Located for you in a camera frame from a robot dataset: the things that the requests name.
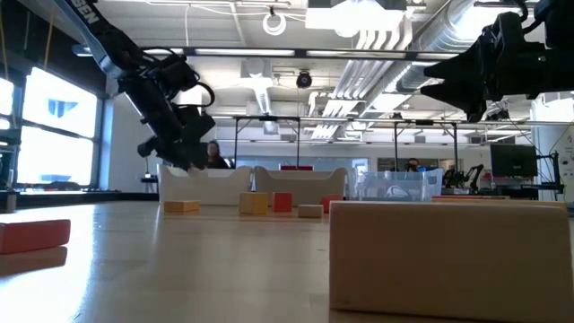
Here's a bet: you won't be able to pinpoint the white ceiling baffles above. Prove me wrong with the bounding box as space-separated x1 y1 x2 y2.
309 17 413 140

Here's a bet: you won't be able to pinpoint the small natural wooden cube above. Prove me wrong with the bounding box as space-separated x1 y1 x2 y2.
297 204 325 220

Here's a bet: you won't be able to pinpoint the orange wooden cube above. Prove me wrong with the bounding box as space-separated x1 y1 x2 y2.
239 191 269 215

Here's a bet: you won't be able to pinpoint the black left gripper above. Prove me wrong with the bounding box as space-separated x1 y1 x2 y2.
119 80 210 170

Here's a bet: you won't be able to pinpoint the white cable coil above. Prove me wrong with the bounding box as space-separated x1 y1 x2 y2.
262 12 288 37

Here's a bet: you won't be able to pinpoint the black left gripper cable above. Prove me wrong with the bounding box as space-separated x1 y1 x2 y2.
192 82 217 109

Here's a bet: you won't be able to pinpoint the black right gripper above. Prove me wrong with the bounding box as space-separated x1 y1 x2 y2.
420 12 574 123

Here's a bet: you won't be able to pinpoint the red wooden cube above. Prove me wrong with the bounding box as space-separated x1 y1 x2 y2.
272 192 293 214

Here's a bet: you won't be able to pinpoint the orange wooden block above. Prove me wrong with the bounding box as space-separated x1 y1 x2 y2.
163 200 201 214

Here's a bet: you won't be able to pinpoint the bright window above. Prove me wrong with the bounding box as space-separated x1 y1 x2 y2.
17 66 100 188
0 76 15 131

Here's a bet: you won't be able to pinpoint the white ceiling light panel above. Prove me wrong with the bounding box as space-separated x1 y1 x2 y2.
304 6 407 32

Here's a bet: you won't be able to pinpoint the black aluminium extrusion frame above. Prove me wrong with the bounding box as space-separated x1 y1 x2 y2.
0 190 159 212

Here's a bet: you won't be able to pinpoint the black metal stand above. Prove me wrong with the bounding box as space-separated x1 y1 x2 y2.
536 151 565 201

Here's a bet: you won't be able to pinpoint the clear plastic bin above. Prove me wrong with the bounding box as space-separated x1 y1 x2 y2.
347 168 445 202

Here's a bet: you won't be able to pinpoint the round black camera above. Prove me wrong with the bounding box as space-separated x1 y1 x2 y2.
295 70 314 90

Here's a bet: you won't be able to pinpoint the grey plastic bin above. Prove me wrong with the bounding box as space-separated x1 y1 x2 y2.
254 165 349 207

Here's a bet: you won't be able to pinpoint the white LED light strip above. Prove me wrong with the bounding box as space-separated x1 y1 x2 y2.
415 52 463 61
306 49 407 58
195 48 296 57

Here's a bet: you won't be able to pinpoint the black computer monitor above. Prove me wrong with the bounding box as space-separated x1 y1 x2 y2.
489 143 539 179

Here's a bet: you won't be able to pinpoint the red rectangular wooden block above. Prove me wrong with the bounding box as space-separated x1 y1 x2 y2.
0 218 72 256

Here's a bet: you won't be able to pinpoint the natural wooden block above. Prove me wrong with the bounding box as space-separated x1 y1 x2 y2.
328 200 574 323

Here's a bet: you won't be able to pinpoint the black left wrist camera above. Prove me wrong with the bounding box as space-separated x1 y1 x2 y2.
175 105 217 141

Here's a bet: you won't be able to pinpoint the white plastic bin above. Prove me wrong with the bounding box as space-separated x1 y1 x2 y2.
157 163 255 206

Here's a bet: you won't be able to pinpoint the yellow hanging strap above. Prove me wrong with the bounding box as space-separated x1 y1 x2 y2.
43 6 56 71
0 8 10 82

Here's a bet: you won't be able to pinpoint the black metal workstation frame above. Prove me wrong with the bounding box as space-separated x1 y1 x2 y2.
393 118 459 185
232 115 302 170

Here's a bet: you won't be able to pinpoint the small dark side table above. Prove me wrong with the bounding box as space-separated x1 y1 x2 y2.
140 172 159 195

